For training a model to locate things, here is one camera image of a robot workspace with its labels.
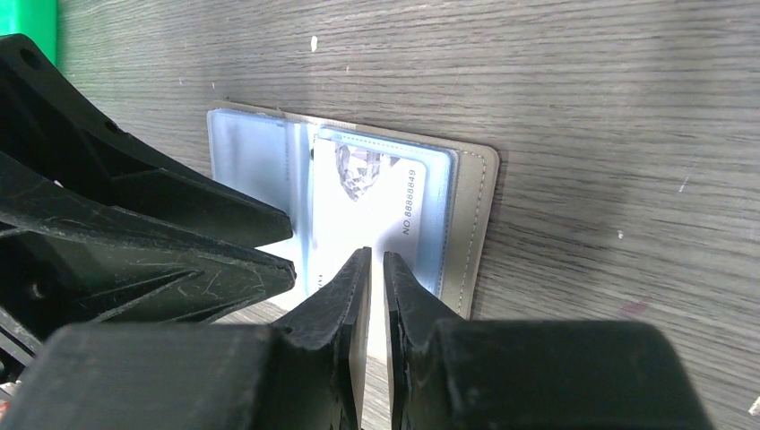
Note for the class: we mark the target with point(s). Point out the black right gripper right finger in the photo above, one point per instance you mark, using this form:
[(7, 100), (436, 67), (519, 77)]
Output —
[(446, 372)]

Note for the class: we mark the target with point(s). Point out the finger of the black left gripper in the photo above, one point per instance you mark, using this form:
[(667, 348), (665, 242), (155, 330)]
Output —
[(170, 250), (53, 130)]

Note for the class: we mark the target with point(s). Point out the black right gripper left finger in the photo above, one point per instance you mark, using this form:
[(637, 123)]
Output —
[(304, 371)]

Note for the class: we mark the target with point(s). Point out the white VIP card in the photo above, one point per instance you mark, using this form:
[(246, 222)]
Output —
[(362, 198)]

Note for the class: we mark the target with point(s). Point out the grey card holder wallet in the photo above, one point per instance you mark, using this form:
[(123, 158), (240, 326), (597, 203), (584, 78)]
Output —
[(268, 155)]

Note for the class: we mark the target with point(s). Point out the green plastic bin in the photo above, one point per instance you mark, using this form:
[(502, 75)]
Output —
[(36, 19)]

